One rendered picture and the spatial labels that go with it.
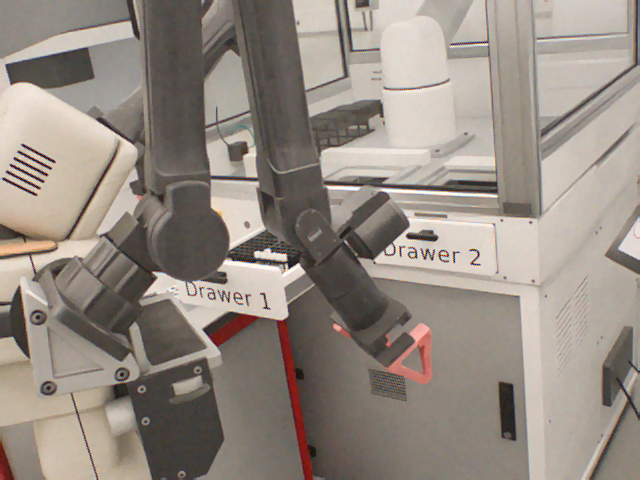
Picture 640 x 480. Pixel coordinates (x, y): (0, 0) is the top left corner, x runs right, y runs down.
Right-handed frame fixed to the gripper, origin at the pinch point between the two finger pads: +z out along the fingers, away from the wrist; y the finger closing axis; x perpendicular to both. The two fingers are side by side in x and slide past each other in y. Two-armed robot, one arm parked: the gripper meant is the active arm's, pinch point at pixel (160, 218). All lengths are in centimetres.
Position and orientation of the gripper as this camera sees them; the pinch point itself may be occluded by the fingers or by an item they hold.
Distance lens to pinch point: 178.7
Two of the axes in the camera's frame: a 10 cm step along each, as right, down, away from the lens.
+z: 1.3, 9.2, 3.8
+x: -6.9, 3.6, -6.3
